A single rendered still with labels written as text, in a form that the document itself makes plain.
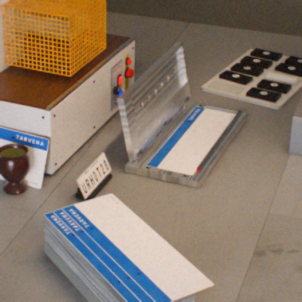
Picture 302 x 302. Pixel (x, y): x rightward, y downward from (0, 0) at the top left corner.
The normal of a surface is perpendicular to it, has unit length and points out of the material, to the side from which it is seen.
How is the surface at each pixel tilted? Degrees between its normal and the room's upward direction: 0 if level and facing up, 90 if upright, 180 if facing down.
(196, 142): 0
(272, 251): 0
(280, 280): 0
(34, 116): 90
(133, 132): 78
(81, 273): 90
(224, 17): 90
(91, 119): 90
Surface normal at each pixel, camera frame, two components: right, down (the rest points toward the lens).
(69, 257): -0.84, 0.24
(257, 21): -0.30, 0.45
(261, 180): 0.03, -0.88
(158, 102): 0.91, 0.02
